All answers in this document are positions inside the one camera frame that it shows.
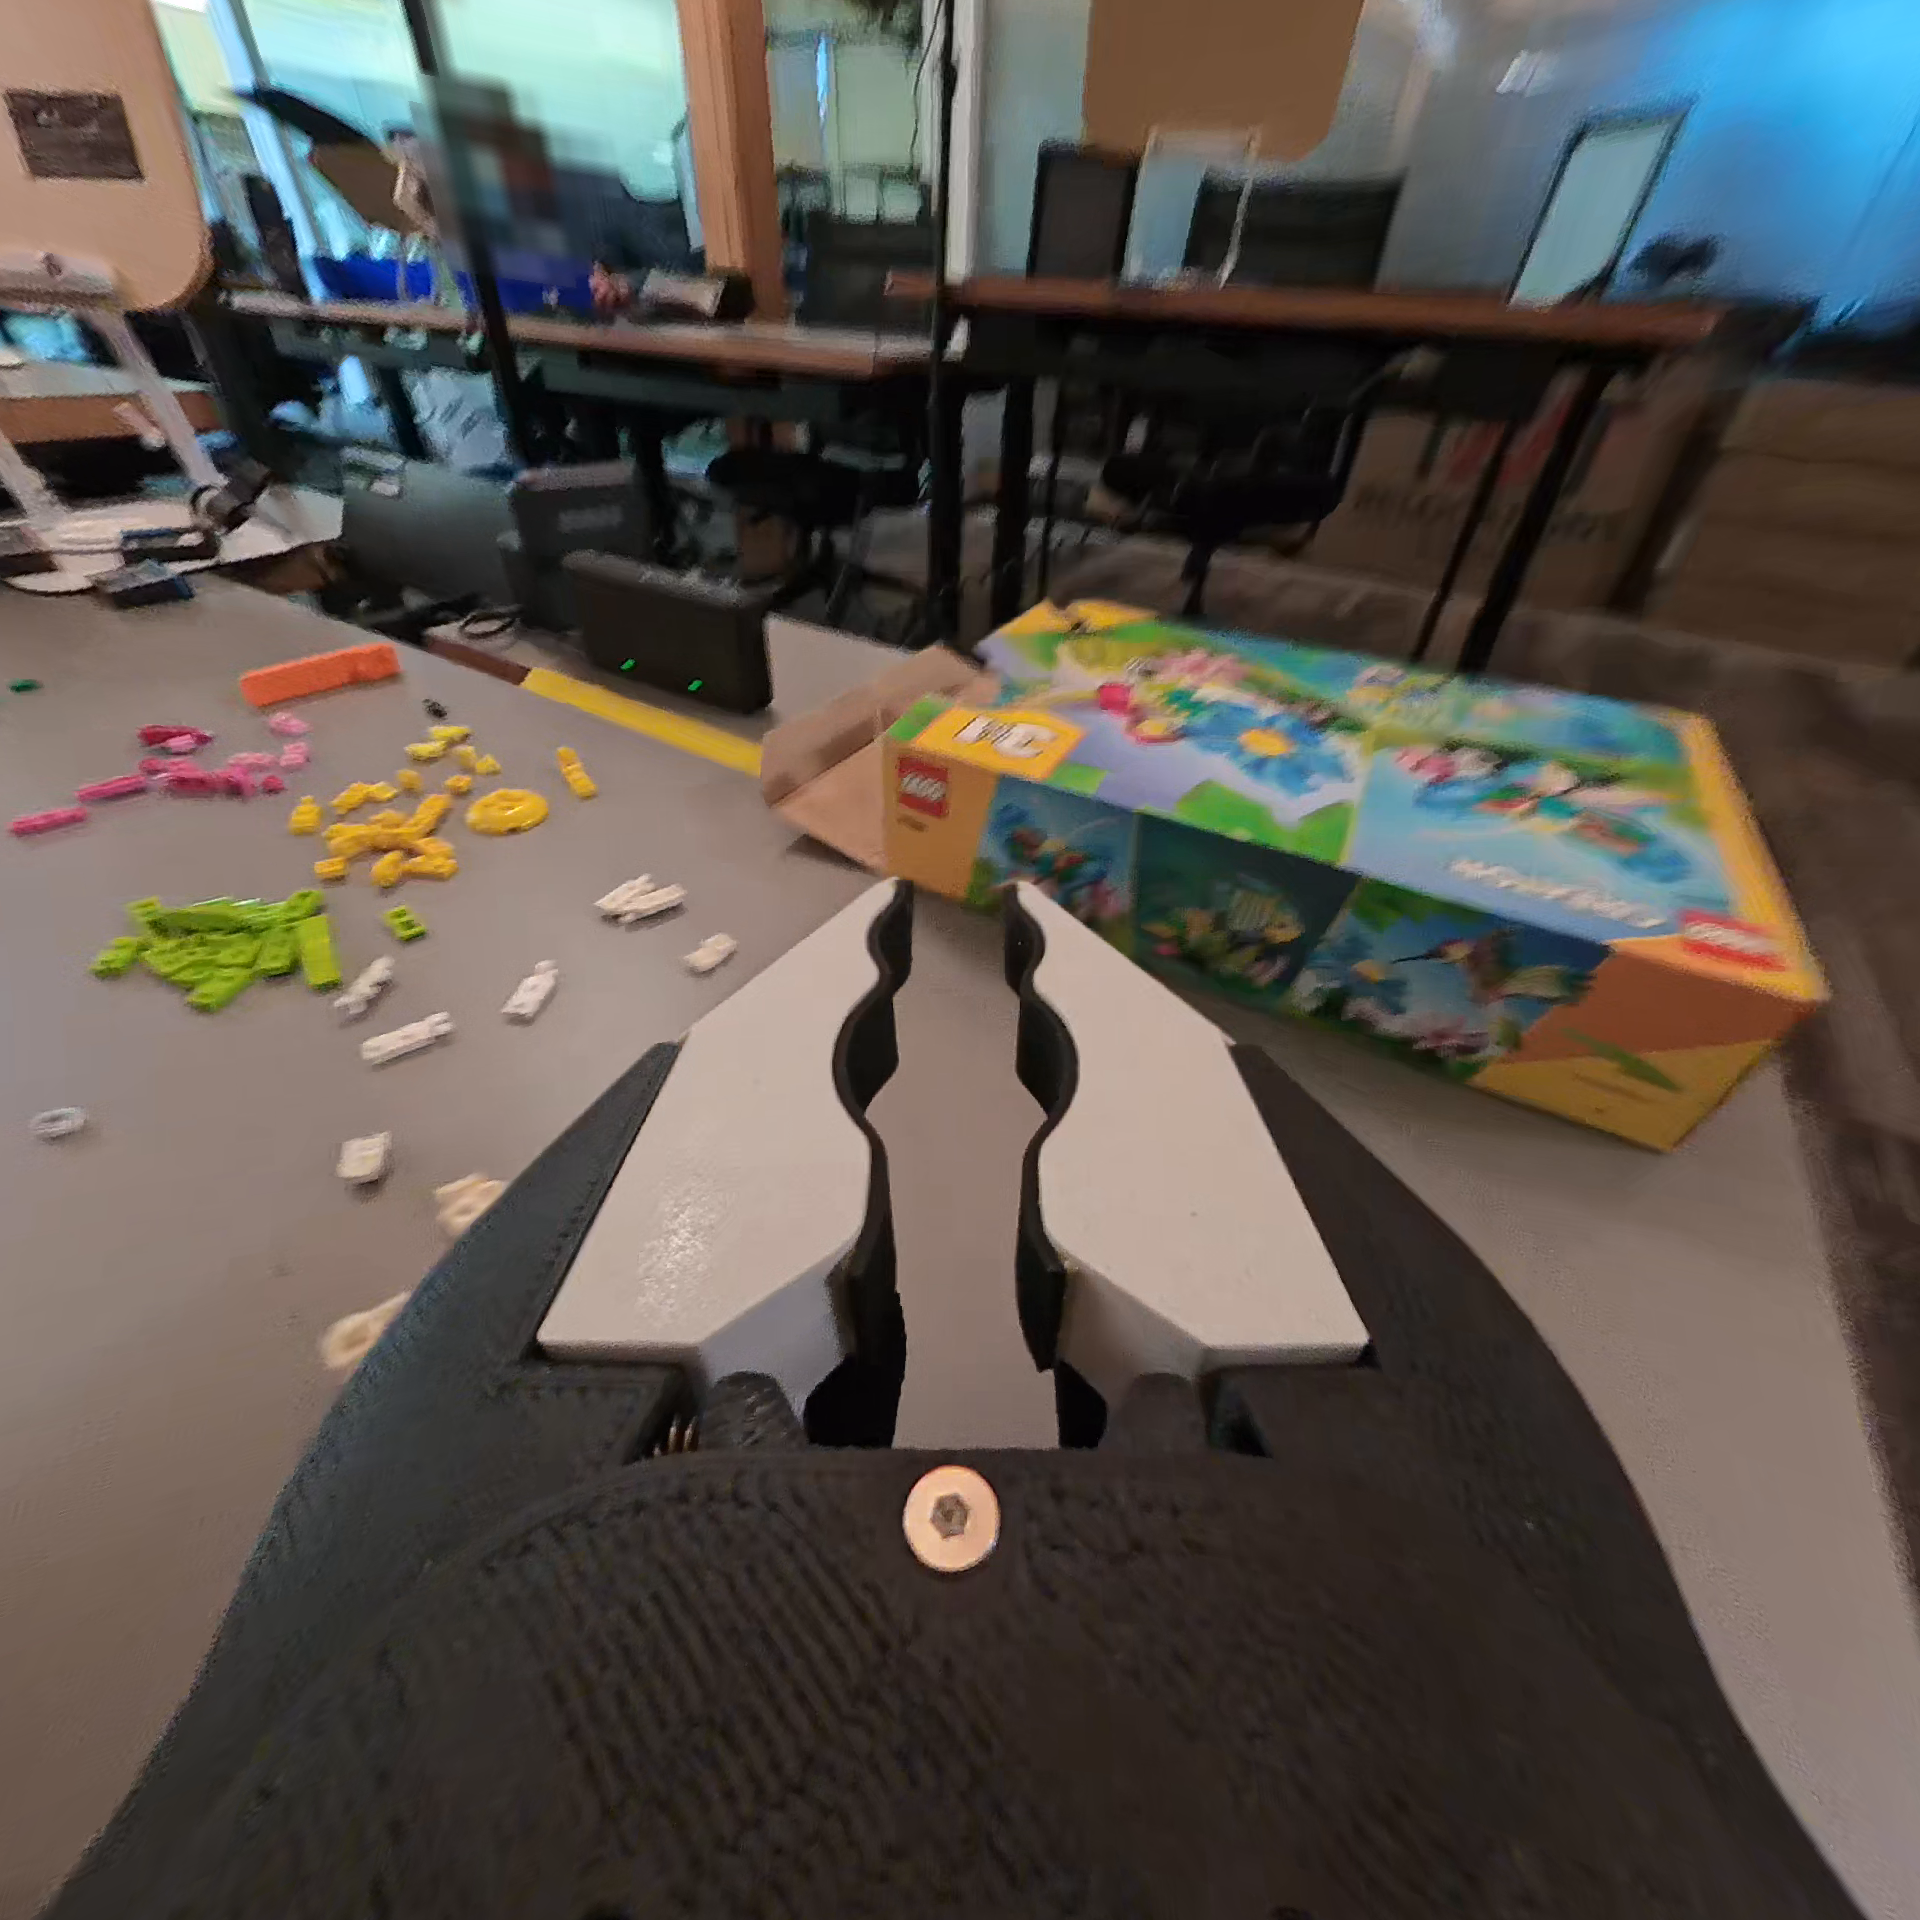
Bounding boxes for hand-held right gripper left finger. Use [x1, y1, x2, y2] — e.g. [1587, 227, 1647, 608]
[533, 879, 919, 1450]

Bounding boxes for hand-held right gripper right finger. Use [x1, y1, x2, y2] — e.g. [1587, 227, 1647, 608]
[1002, 883, 1374, 1450]

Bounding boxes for scattered white lego pieces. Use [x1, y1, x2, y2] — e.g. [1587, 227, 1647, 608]
[26, 873, 739, 1374]

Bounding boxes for colourful lego set box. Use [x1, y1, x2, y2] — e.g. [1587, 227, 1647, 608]
[881, 601, 1830, 1155]

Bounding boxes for pile of yellow lego pieces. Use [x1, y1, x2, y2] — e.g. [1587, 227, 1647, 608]
[287, 725, 599, 890]

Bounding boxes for pile of lime green lego pieces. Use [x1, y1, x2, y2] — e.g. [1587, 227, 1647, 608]
[90, 889, 430, 1011]

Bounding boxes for pile of pink lego pieces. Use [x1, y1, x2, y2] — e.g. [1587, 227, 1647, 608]
[5, 720, 317, 841]

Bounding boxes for yellow tape strip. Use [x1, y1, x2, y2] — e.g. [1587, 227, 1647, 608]
[521, 666, 767, 779]

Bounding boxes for black charger with green lights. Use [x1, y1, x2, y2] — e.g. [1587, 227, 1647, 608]
[565, 550, 774, 715]

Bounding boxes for orange brick separator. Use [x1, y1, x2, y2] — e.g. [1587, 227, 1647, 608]
[240, 642, 403, 711]

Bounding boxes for black equipment case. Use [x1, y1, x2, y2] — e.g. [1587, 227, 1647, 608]
[502, 462, 650, 633]

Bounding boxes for cardboard box with red print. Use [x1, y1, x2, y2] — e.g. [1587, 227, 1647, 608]
[1303, 366, 1728, 611]

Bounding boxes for black office chair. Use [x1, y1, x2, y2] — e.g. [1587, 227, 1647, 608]
[1101, 352, 1442, 602]

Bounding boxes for brown wooden desk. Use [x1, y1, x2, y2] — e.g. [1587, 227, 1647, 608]
[884, 270, 1728, 678]
[223, 285, 978, 633]

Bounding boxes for plain cardboard box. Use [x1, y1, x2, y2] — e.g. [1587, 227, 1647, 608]
[1649, 382, 1920, 633]

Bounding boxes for black chair back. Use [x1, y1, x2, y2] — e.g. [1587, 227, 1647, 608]
[1183, 172, 1403, 295]
[1025, 143, 1142, 289]

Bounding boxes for clear acrylic stand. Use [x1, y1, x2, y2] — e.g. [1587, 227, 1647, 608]
[1123, 126, 1260, 289]

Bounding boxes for black tripod pole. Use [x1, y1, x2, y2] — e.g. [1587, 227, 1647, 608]
[921, 0, 969, 649]

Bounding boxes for framed white board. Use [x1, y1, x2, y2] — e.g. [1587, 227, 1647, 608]
[1505, 103, 1693, 310]

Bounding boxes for brown cardboard sheet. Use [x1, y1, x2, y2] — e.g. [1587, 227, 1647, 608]
[1079, 0, 1368, 160]

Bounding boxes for cardboard panel with plaque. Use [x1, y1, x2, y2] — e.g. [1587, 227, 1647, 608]
[0, 0, 211, 310]

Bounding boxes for white frame stand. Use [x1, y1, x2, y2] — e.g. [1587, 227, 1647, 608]
[0, 246, 287, 588]

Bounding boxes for wooden window post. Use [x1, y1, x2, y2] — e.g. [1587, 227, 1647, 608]
[673, 0, 789, 319]

